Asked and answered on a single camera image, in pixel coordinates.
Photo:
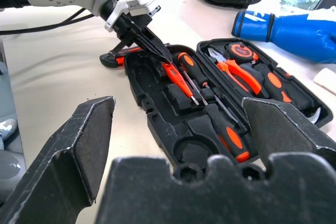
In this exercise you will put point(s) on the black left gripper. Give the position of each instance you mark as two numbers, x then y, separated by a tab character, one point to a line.
128	31

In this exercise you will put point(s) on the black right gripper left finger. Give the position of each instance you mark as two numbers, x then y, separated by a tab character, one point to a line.
65	161

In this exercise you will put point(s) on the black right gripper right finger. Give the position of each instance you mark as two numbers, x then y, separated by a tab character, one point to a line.
283	127

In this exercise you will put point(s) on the orange voltage tester screwdriver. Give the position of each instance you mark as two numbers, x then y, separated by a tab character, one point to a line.
178	79

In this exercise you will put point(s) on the black plastic tool case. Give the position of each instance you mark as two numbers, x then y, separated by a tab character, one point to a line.
157	95

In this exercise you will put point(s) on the small black orange screwdriver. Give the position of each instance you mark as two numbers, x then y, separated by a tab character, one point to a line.
193	68

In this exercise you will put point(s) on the black orange claw hammer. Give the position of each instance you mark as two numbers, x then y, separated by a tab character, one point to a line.
274	81

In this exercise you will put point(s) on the large black orange screwdriver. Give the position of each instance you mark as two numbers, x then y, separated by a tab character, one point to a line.
228	132

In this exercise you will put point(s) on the grey rounded object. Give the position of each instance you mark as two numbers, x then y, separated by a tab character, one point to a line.
10	171

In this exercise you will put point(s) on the grey white shoe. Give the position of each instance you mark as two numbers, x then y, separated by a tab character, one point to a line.
7	128

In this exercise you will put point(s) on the black orange tape measure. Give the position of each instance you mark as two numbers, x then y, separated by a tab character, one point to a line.
240	51

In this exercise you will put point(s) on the blue boxing glove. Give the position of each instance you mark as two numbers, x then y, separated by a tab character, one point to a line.
296	33

